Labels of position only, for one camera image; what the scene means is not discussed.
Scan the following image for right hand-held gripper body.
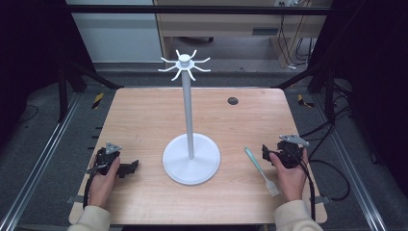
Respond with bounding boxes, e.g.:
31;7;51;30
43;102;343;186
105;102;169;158
275;134;311;169

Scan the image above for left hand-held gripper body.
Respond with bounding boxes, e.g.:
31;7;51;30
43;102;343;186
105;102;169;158
94;141;123;176

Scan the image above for teal handled silicone brush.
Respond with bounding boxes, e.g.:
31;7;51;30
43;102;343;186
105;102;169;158
243;146;281;198

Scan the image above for white hook rack stand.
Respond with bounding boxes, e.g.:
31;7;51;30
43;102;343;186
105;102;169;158
157;48;222;187

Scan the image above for person's left hand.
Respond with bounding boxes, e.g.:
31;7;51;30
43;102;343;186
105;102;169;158
87;156;121;210

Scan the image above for person's right hand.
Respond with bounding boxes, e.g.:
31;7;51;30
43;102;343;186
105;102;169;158
268;149;310;203

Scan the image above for yellow black hazard tape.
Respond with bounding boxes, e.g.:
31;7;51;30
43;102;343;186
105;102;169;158
296;93;316;109
91;91;106;110

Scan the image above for black metal stand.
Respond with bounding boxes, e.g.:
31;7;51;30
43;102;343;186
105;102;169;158
271;59;339;124
57;59;125;123

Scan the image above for white cabinet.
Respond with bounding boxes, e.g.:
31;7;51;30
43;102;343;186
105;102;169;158
65;0;164;64

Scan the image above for light wooden desk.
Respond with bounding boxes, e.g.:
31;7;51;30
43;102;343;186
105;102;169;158
153;0;333;69

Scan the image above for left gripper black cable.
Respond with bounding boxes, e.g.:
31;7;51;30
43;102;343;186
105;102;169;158
82;162;109;210

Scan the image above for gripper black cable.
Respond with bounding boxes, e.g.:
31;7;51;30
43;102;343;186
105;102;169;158
290;150;318;222
82;162;109;210

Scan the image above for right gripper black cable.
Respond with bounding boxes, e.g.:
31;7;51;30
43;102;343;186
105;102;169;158
290;150;318;222

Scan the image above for grey table bracket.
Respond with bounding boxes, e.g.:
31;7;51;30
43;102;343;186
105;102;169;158
64;194;86;205
309;194;333;206

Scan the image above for black floor cables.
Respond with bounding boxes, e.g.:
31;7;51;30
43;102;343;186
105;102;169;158
298;80;353;202

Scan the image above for aluminium floor rail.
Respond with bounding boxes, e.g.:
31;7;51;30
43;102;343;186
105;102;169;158
311;92;390;231
0;91;83;231

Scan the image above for thin black floor cable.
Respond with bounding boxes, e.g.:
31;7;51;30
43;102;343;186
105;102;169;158
16;103;40;125

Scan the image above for hanging black desk cables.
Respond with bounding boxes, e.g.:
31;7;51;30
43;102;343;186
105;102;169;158
276;13;318;70

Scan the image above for black horizontal frame beam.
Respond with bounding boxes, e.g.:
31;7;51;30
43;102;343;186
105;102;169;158
64;4;336;15

